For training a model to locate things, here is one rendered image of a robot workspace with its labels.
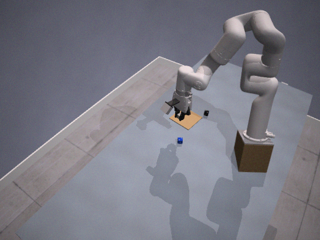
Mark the tan flat mat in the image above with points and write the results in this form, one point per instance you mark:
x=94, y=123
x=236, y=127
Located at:
x=188, y=121

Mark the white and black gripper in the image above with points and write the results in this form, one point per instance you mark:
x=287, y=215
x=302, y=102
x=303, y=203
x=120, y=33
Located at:
x=183, y=106

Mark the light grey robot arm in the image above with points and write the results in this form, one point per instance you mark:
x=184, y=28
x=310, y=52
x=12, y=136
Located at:
x=258, y=71

